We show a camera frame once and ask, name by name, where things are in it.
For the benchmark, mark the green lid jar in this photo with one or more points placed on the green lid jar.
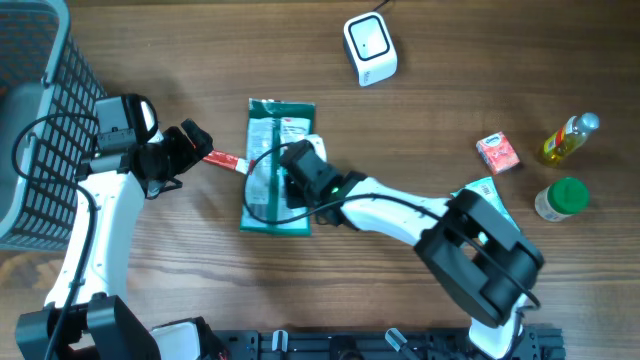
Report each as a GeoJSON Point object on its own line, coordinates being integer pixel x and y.
{"type": "Point", "coordinates": [562, 199]}

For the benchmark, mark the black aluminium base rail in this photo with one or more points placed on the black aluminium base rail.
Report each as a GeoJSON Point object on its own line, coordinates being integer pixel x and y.
{"type": "Point", "coordinates": [535, 343]}

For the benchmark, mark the white barcode scanner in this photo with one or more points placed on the white barcode scanner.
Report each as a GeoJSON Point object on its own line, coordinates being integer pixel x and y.
{"type": "Point", "coordinates": [369, 48]}

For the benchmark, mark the dark mesh shopping basket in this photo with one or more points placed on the dark mesh shopping basket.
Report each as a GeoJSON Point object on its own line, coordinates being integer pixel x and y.
{"type": "Point", "coordinates": [48, 96]}

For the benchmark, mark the orange white small box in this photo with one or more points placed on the orange white small box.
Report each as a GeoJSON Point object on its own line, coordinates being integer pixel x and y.
{"type": "Point", "coordinates": [498, 153]}

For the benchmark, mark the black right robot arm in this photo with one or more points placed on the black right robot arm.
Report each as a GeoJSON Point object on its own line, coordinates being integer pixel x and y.
{"type": "Point", "coordinates": [483, 262]}

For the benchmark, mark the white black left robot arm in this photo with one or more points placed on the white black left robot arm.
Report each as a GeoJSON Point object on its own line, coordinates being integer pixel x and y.
{"type": "Point", "coordinates": [85, 315]}

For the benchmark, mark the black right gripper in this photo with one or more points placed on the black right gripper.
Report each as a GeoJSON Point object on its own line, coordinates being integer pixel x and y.
{"type": "Point", "coordinates": [292, 198]}

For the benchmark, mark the green wipes packet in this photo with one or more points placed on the green wipes packet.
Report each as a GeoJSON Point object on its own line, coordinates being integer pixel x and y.
{"type": "Point", "coordinates": [272, 123]}

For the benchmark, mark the yellow oil bottle silver cap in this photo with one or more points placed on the yellow oil bottle silver cap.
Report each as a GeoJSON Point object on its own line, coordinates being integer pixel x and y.
{"type": "Point", "coordinates": [571, 136]}

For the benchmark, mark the red white candy stick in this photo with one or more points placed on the red white candy stick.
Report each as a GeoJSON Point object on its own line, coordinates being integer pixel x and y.
{"type": "Point", "coordinates": [229, 161]}

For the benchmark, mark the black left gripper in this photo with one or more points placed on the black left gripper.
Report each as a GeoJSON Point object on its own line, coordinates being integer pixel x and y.
{"type": "Point", "coordinates": [187, 155]}

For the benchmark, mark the teal white small sachet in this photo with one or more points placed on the teal white small sachet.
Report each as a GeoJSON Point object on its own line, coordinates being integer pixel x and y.
{"type": "Point", "coordinates": [486, 188]}

